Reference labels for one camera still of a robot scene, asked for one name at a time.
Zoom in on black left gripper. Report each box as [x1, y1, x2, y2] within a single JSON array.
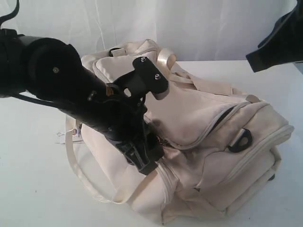
[[94, 81, 164, 175]]

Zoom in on cream fabric duffel bag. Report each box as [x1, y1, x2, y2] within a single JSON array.
[[66, 40, 294, 224]]

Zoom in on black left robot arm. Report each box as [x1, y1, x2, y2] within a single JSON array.
[[0, 29, 169, 175]]

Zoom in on white paper hang tag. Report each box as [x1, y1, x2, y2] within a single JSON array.
[[54, 125, 83, 144]]

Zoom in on white backdrop curtain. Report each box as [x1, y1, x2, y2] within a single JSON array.
[[3, 0, 296, 61]]

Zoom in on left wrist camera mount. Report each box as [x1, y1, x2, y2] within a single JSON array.
[[113, 57, 169, 100]]

